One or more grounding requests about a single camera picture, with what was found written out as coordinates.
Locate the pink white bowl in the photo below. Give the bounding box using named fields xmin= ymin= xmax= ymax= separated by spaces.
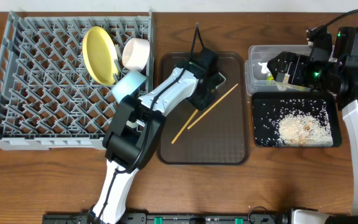
xmin=122 ymin=38 xmax=150 ymax=72

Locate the brown serving tray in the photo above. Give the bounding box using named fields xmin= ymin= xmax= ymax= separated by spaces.
xmin=156 ymin=52 xmax=250 ymax=165

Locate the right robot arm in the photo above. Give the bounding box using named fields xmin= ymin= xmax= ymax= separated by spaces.
xmin=267 ymin=26 xmax=358 ymax=223

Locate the clear plastic waste bin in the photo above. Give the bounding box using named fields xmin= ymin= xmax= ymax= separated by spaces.
xmin=245 ymin=45 xmax=312 ymax=95

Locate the yellow plate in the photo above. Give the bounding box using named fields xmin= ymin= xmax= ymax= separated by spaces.
xmin=82 ymin=26 xmax=118 ymax=85

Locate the green orange snack wrapper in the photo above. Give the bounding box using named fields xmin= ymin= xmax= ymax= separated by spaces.
xmin=266 ymin=73 xmax=274 ymax=81

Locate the leftover rice pile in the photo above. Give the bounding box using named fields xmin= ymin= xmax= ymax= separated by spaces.
xmin=256 ymin=98 xmax=334 ymax=147

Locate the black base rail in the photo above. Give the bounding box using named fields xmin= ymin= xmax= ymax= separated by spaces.
xmin=42 ymin=212 xmax=358 ymax=224

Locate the light blue bowl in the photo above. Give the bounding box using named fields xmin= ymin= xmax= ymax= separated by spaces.
xmin=112 ymin=70 xmax=147 ymax=103

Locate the grey plastic dishwasher rack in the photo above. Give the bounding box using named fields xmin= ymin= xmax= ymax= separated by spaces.
xmin=0 ymin=12 xmax=155 ymax=151

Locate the white napkin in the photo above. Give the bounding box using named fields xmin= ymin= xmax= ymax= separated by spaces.
xmin=258 ymin=62 xmax=270 ymax=75

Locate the black food waste tray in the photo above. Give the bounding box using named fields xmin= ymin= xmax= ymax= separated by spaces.
xmin=252 ymin=92 xmax=342 ymax=147

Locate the wooden chopstick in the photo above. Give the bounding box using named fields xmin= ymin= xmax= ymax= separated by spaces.
xmin=171 ymin=109 xmax=198 ymax=144
xmin=187 ymin=83 xmax=239 ymax=129

